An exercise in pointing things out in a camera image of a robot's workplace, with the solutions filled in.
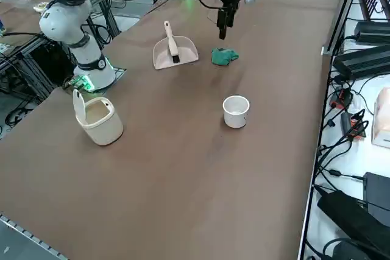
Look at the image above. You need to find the black and orange plug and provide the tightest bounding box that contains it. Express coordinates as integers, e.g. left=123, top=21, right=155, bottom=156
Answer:
left=330, top=88, right=354, bottom=110

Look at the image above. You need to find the white cup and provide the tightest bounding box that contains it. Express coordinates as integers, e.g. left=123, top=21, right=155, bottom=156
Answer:
left=222, top=95, right=250, bottom=129

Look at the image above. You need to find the beige hand brush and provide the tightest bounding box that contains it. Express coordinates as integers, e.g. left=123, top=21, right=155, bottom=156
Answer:
left=163, top=21, right=180, bottom=64

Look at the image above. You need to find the black and orange clamp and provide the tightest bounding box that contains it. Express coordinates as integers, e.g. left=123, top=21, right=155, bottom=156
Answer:
left=339, top=109, right=369, bottom=141

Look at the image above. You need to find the green cloth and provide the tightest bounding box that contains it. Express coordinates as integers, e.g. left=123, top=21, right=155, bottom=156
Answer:
left=211, top=47, right=239, bottom=67

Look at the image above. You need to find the black bag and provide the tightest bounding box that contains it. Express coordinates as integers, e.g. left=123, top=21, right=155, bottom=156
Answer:
left=316, top=189, right=390, bottom=256

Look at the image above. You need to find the black flat box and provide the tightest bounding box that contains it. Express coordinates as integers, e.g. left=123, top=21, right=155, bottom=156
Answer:
left=364, top=172, right=390, bottom=221

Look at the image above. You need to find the black aluminium frame post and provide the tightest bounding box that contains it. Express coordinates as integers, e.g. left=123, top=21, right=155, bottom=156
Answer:
left=322, top=0, right=366, bottom=57

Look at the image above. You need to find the cream bin with lid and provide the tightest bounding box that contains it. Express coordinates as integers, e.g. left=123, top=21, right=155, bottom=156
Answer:
left=72, top=88, right=124, bottom=147

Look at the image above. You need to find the pink tissue box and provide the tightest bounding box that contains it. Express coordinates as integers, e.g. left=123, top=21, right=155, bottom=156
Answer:
left=371, top=87, right=390, bottom=148

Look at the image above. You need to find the long black power adapter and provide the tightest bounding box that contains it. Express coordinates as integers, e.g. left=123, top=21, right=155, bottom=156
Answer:
left=333, top=45, right=390, bottom=80

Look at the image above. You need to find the beige plastic dustpan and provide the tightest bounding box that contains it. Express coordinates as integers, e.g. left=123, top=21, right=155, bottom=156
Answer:
left=152, top=36, right=199, bottom=71

